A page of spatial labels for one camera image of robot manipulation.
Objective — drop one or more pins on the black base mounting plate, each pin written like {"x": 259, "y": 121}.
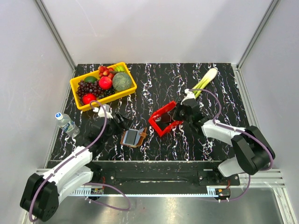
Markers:
{"x": 202, "y": 178}

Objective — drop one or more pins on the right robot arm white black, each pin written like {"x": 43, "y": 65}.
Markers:
{"x": 252, "y": 151}

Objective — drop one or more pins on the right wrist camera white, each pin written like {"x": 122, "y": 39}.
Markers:
{"x": 188, "y": 95}

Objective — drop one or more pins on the green cantaloupe melon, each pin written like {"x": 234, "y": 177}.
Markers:
{"x": 122, "y": 81}

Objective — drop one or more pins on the light blue credit card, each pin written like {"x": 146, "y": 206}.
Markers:
{"x": 130, "y": 137}

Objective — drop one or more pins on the aluminium frame rail front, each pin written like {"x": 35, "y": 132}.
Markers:
{"x": 263, "y": 179}

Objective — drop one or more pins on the red lychee cluster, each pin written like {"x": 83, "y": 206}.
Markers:
{"x": 106, "y": 72}

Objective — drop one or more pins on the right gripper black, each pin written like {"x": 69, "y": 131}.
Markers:
{"x": 176, "y": 114}

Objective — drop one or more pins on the clear plastic water bottle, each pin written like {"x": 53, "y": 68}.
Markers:
{"x": 67, "y": 125}

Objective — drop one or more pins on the black marble pattern mat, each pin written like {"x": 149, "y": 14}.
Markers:
{"x": 161, "y": 83}

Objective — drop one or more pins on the yellow plastic fruit tray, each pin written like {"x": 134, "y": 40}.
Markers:
{"x": 74, "y": 85}

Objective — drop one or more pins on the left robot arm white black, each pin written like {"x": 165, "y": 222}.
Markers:
{"x": 43, "y": 193}

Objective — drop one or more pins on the red apple upper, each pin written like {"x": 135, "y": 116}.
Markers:
{"x": 105, "y": 83}

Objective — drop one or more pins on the red apple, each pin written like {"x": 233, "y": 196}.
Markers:
{"x": 105, "y": 83}
{"x": 87, "y": 98}

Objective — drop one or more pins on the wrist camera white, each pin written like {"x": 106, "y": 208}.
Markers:
{"x": 188, "y": 95}
{"x": 104, "y": 111}

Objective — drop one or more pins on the red plastic card box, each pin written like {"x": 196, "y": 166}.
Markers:
{"x": 160, "y": 128}

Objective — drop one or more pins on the green celery stalk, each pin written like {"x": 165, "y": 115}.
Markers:
{"x": 207, "y": 78}

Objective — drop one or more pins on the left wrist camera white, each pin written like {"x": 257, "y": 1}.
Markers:
{"x": 104, "y": 111}

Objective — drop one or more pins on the red apple lower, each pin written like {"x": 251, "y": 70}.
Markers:
{"x": 87, "y": 98}

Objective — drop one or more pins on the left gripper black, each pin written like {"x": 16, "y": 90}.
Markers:
{"x": 125, "y": 122}

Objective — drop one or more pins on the brown leather card holder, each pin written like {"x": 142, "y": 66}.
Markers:
{"x": 141, "y": 135}

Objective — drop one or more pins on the dark green avocado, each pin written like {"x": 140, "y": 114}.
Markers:
{"x": 90, "y": 79}

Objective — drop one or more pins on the dark purple grape bunch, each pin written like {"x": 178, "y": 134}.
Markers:
{"x": 84, "y": 88}

